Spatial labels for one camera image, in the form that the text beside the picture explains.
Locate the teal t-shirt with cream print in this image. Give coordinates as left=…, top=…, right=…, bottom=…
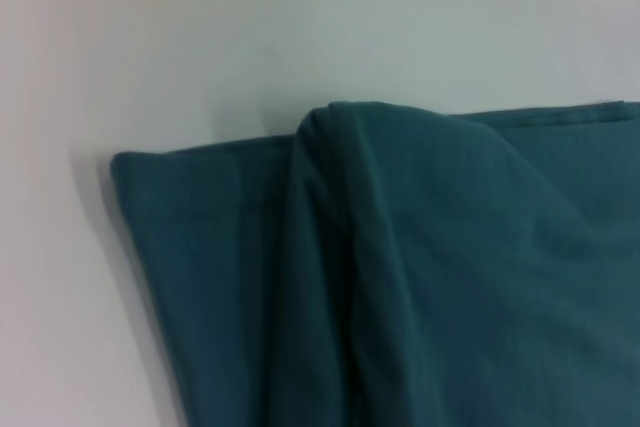
left=109, top=100, right=640, bottom=427

